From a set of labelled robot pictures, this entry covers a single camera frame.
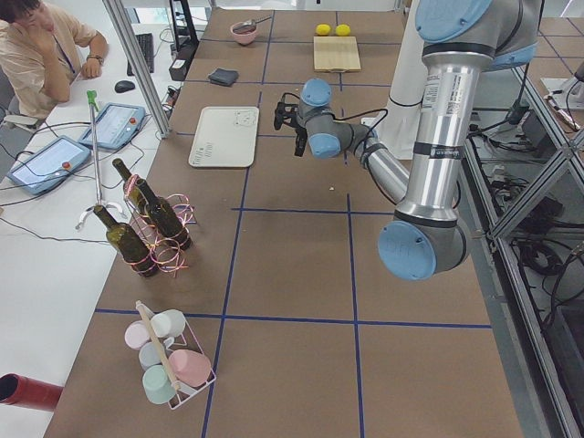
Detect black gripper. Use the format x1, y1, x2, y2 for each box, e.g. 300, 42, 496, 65
273, 102, 306, 157

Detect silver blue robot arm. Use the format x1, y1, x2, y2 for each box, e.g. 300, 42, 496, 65
274, 1, 543, 280

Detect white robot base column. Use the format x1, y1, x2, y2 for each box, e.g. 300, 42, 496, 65
360, 0, 475, 161

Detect white serving tray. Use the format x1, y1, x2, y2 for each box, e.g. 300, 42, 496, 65
188, 106, 259, 168

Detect dark grey folded cloth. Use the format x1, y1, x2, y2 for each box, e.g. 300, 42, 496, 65
208, 68, 239, 87

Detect wooden cutting board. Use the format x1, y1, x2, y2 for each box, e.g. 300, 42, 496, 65
313, 36, 361, 73

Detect yellow lemon left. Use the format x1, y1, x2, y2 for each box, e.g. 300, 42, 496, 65
315, 23, 331, 37

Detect yellow lemon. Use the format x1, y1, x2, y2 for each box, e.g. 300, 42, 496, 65
315, 23, 331, 37
335, 24, 351, 37

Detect pink bowl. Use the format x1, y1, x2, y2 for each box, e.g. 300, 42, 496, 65
230, 22, 257, 46

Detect yellow lemon right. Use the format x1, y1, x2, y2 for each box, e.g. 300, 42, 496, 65
335, 24, 351, 37

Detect metal scoop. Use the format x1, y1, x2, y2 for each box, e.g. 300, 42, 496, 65
232, 16, 272, 34

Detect black box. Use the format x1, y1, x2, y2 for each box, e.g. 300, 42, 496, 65
169, 46, 196, 82

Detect green wine bottle middle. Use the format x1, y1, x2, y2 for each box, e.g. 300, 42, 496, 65
136, 178, 192, 250

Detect green wine bottle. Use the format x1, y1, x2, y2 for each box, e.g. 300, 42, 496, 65
136, 178, 192, 250
112, 158, 146, 216
93, 205, 159, 277

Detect black keyboard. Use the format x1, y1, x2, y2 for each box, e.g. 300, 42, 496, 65
135, 33, 155, 73

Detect green wine bottle back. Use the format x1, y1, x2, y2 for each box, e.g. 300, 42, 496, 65
112, 158, 146, 216

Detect black computer mouse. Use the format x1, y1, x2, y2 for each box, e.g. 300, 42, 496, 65
114, 80, 136, 94

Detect blue teach pendant far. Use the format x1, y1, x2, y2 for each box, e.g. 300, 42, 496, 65
95, 102, 146, 151

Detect blue teach pendant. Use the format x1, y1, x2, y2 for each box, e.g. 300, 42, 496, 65
95, 102, 146, 151
7, 136, 90, 195

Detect reacher grabber tool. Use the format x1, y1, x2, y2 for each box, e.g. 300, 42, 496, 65
75, 90, 127, 232

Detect green wine bottle front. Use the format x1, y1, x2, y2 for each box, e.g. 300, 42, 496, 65
93, 205, 159, 277

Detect white cup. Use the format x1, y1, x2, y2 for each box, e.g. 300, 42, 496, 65
151, 309, 186, 338

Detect blue teach pendant near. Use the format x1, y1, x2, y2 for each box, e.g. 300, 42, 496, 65
7, 136, 90, 195

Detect light pink cup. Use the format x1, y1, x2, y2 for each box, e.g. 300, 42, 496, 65
124, 320, 151, 350

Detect seated person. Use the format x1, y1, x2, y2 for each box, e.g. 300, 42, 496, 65
1, 1, 109, 120

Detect grey cup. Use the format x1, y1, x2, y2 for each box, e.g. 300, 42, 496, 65
139, 341, 162, 371

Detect mint green cup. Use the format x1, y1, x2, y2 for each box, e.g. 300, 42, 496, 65
142, 364, 176, 405

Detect red tube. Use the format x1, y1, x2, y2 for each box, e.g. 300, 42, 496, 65
1, 373, 63, 412

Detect aluminium frame post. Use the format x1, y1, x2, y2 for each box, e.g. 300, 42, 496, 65
102, 0, 171, 139

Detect wooden rack handle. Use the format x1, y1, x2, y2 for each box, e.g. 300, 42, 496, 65
135, 300, 180, 391

